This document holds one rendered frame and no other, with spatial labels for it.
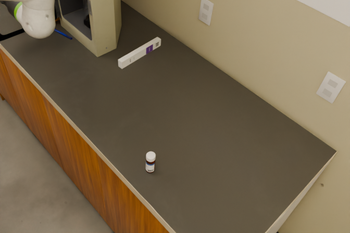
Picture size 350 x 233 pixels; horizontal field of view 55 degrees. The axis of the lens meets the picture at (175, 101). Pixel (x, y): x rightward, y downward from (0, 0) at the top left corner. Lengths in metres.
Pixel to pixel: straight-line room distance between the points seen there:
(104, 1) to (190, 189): 0.85
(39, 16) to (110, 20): 0.44
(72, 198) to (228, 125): 1.23
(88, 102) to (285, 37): 0.83
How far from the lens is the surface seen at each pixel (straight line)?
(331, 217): 1.82
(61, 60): 1.66
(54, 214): 2.25
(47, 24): 1.25
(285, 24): 1.36
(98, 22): 1.55
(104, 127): 1.35
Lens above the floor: 1.99
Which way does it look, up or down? 47 degrees down
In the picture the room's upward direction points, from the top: 7 degrees clockwise
